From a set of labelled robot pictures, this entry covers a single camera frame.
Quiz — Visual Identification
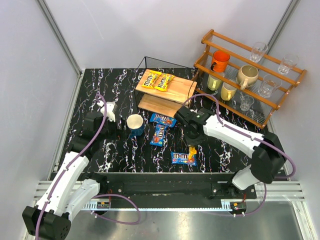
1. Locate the clear glass middle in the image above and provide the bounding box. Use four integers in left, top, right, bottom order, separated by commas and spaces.
258, 74, 282, 98

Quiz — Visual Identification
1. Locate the clear glass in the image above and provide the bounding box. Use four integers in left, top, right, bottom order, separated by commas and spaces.
277, 53, 299, 75
240, 95, 255, 112
249, 42, 268, 63
258, 74, 282, 98

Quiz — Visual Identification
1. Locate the clear glass top left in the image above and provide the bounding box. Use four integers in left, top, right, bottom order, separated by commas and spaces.
249, 42, 268, 63

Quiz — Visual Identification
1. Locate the yellow mug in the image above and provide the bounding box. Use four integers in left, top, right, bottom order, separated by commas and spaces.
220, 82, 237, 101

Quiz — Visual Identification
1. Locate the blue M&M bag centre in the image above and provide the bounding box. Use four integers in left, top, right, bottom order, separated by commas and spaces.
150, 123, 168, 147

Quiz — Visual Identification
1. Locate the blue m&m bag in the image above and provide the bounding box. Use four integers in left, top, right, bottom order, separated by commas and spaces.
150, 123, 168, 147
171, 152, 197, 166
149, 112, 177, 128

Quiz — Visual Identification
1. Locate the yellow M&M bag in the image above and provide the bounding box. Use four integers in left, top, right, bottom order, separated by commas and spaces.
188, 146, 197, 162
141, 70, 162, 89
154, 73, 175, 92

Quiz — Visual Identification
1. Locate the blue ceramic mug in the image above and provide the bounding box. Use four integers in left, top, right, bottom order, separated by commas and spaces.
126, 114, 145, 138

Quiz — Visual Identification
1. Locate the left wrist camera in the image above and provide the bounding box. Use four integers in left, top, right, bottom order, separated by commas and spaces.
97, 100, 118, 122

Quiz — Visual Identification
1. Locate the clear glass top right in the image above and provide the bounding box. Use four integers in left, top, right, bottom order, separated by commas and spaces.
277, 53, 299, 75

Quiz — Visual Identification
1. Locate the beige mug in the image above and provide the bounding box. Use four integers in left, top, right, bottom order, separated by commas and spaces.
236, 65, 259, 90

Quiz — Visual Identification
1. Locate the green mug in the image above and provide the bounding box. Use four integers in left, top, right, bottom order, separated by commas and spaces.
207, 75, 223, 91

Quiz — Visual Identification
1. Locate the orange mug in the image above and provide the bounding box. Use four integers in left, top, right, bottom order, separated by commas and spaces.
210, 50, 230, 73

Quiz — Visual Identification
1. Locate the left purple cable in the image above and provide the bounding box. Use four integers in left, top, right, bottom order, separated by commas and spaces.
34, 93, 141, 240

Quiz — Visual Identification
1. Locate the clear glass lower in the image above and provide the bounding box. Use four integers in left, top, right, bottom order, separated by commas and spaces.
240, 95, 255, 112

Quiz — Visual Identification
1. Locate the blue M&M bag upper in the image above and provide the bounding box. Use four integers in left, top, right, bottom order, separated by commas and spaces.
149, 112, 177, 128

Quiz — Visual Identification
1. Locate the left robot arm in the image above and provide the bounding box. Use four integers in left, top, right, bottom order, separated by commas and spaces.
22, 110, 119, 240

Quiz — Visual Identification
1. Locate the aluminium rail frame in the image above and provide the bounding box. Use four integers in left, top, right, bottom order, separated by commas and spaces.
36, 0, 318, 240

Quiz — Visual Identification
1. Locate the blue M&M bag front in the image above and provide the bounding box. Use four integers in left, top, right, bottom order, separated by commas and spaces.
171, 152, 197, 166

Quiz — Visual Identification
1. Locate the wooden cup rack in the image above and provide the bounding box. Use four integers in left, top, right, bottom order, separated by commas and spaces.
194, 29, 307, 129

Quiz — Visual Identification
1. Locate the two-tier wood wire shelf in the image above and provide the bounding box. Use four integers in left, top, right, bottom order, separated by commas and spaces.
134, 56, 199, 117

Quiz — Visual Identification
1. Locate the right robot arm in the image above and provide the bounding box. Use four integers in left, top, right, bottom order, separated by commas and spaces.
174, 106, 286, 191

